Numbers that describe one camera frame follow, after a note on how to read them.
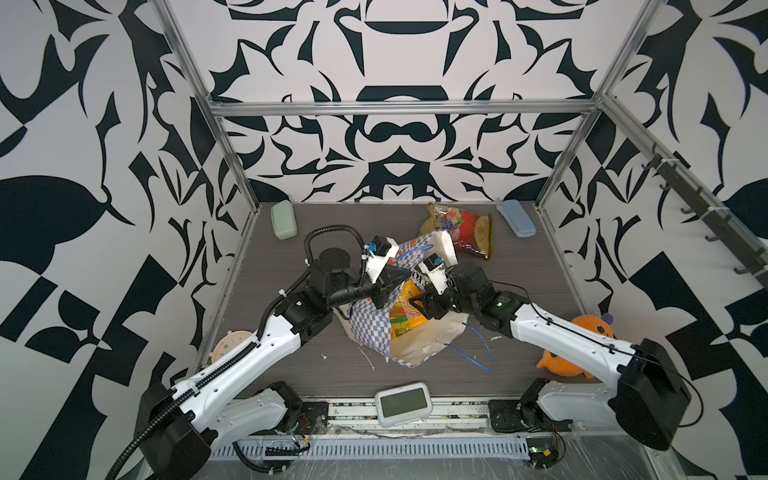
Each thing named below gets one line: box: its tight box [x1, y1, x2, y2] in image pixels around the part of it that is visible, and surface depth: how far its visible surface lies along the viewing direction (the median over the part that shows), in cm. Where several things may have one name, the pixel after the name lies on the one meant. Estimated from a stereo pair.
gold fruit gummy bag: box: [420, 202, 493, 259], surface depth 108 cm
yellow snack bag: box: [390, 278, 428, 339], surface depth 82 cm
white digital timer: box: [375, 382, 433, 428], surface depth 74 cm
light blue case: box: [496, 199, 537, 238], surface depth 117 cm
